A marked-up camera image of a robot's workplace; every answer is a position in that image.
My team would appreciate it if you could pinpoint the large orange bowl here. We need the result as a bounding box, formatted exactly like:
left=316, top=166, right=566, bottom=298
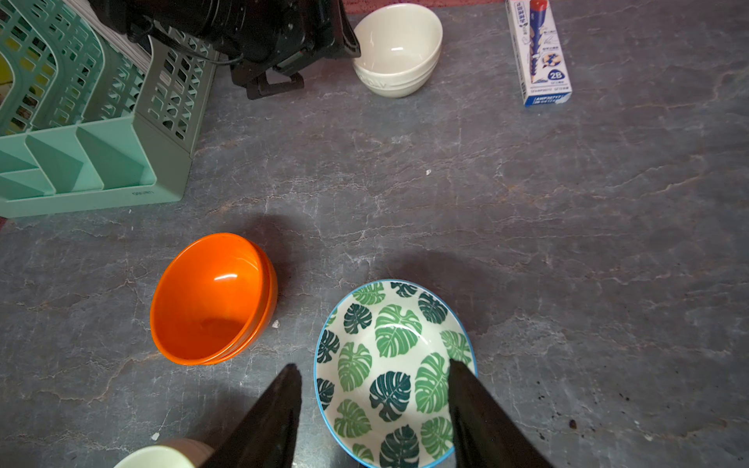
left=204, top=250, right=278, bottom=366

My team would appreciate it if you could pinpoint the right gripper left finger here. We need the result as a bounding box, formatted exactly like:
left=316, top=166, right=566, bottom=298
left=203, top=364, right=302, bottom=468

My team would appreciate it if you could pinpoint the green plastic file organizer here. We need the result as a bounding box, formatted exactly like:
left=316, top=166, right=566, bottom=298
left=1, top=1, right=217, bottom=218

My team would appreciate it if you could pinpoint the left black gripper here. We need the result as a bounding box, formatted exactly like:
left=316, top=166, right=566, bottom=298
left=87, top=0, right=362, bottom=101

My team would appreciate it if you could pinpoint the white pencil lead box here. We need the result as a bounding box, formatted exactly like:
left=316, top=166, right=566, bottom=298
left=505, top=0, right=573, bottom=107

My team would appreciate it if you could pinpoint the small green leaf bowl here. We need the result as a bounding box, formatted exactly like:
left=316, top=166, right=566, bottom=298
left=314, top=279, right=476, bottom=467

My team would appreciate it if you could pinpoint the grey booklet in organizer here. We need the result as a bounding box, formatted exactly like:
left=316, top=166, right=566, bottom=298
left=64, top=0, right=152, bottom=73

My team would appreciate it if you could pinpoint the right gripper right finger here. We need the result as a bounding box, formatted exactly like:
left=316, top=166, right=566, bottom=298
left=448, top=360, right=551, bottom=468

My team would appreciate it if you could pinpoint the small cream bowl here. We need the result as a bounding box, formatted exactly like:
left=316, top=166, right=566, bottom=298
left=353, top=3, right=444, bottom=99

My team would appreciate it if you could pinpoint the large cream bowl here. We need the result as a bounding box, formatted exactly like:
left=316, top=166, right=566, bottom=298
left=115, top=438, right=215, bottom=468

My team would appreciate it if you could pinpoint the small orange bowl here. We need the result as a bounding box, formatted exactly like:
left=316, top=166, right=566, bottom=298
left=150, top=233, right=267, bottom=366

